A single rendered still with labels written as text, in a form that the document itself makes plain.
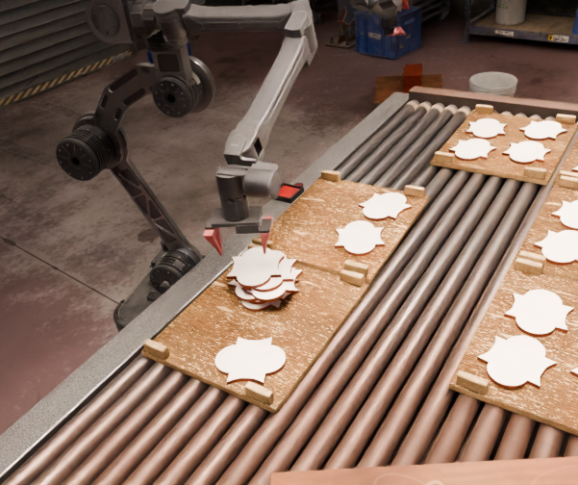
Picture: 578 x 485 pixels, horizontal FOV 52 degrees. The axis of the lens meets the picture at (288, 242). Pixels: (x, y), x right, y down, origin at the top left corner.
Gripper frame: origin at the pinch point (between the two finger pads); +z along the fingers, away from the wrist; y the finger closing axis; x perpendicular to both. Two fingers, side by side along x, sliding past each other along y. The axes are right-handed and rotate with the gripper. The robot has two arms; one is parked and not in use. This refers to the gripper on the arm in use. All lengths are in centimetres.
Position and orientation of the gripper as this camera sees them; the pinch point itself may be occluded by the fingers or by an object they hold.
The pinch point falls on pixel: (242, 250)
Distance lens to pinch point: 131.2
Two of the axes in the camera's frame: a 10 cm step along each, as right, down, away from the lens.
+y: 9.9, -0.3, -1.2
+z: 1.0, 8.2, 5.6
